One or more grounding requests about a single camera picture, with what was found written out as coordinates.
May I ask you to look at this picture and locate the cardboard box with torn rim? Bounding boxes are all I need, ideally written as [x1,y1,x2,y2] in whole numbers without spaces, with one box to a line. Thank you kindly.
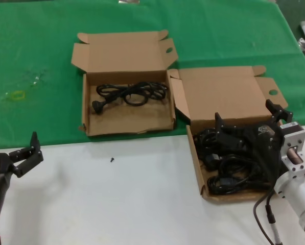
[71,30,179,139]

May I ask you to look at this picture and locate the clear plastic scraps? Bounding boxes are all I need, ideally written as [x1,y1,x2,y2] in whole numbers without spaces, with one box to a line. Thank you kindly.
[24,68,50,87]

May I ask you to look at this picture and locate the open brown cardboard box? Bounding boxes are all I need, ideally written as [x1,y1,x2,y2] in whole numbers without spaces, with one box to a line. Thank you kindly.
[168,65,289,205]

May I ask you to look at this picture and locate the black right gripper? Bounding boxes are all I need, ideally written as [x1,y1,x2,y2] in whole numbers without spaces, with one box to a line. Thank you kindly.
[215,99,305,185]

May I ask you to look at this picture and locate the black power cable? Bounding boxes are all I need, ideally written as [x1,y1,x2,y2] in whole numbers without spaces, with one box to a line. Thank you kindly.
[92,81,169,116]
[207,175,273,196]
[193,128,222,169]
[218,152,260,179]

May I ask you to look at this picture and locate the yellow rubber band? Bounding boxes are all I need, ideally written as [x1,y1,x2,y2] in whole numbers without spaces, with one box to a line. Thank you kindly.
[11,90,26,102]

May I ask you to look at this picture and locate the green table cloth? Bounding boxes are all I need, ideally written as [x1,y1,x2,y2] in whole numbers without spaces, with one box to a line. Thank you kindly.
[0,0,305,151]

